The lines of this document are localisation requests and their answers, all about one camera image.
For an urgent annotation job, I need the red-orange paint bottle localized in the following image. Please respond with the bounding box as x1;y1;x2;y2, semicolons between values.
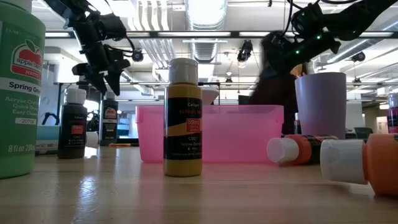
266;134;338;166

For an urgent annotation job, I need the black aluminium table frame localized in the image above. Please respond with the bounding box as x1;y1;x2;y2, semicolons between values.
116;136;139;147

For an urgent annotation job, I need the silver ventilation duct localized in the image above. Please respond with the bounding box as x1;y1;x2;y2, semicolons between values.
185;0;229;63

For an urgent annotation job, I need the blue lit shelving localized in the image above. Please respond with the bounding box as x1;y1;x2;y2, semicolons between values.
117;110;139;139

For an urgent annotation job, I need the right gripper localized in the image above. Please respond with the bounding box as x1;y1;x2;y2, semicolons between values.
248;30;342;135

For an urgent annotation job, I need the yellow ochre paint bottle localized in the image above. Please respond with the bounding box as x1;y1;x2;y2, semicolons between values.
163;57;203;177

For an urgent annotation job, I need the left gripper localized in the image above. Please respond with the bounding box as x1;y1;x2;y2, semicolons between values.
72;40;131;96

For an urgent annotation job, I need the black hanging camera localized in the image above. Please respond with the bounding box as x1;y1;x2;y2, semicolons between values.
236;39;254;63

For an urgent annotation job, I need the short tan handled paintbrush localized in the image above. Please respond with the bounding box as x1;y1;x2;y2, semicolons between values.
290;63;307;78

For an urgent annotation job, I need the orange paint bottle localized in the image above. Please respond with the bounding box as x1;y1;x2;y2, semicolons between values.
320;133;398;197

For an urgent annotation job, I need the magenta paint bottle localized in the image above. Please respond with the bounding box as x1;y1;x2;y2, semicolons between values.
387;93;398;134

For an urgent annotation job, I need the lilac plastic cup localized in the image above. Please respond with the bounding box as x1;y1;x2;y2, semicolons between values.
294;72;347;140

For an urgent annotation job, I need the black paint bottle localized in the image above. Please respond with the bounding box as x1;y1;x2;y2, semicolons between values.
99;90;119;147

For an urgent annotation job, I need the pink translucent plastic bin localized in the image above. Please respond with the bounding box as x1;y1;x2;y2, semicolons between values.
135;105;285;165

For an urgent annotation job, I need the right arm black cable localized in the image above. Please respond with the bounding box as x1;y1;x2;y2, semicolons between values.
284;0;358;35

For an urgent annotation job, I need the black overhead light rail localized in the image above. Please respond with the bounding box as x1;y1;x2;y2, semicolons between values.
45;30;398;39

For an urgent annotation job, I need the large green paint bottle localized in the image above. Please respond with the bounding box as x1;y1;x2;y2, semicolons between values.
0;0;47;180

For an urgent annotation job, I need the small dark brown paint bottle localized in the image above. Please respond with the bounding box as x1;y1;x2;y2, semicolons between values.
57;88;88;160

